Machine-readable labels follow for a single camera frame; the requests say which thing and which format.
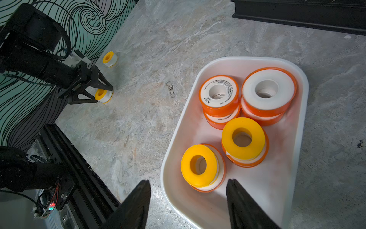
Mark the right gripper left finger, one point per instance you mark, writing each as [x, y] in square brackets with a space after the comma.
[133, 212]

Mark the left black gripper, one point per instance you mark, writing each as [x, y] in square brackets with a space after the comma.
[73, 76]

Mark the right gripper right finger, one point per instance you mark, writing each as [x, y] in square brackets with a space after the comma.
[244, 212]

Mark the yellow tape roll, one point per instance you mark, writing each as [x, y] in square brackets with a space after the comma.
[203, 167]
[243, 150]
[103, 96]

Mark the orange tape roll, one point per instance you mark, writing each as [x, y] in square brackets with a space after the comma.
[110, 59]
[254, 161]
[220, 122]
[262, 121]
[219, 96]

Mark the yellow tape roll front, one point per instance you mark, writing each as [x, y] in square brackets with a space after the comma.
[203, 167]

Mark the orange tape roll front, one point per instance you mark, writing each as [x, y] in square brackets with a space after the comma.
[219, 96]

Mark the orange tape roll plain white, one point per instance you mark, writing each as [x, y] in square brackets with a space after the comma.
[269, 91]

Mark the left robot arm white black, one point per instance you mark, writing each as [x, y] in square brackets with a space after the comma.
[35, 44]

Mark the white storage tray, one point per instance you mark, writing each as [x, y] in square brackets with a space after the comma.
[271, 184]

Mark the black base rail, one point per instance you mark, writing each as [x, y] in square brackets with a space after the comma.
[80, 189]

